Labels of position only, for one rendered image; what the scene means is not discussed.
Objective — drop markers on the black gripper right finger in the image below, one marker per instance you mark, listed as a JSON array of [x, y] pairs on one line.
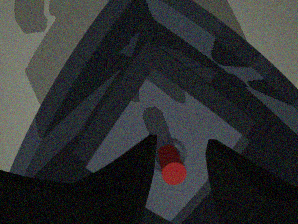
[[245, 193]]

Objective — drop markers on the red peg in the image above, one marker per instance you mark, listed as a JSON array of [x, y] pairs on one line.
[[172, 168]]

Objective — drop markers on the dark grey open box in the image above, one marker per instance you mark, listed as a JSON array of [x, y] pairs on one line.
[[188, 45]]

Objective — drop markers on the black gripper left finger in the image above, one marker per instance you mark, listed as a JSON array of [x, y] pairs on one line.
[[116, 194]]

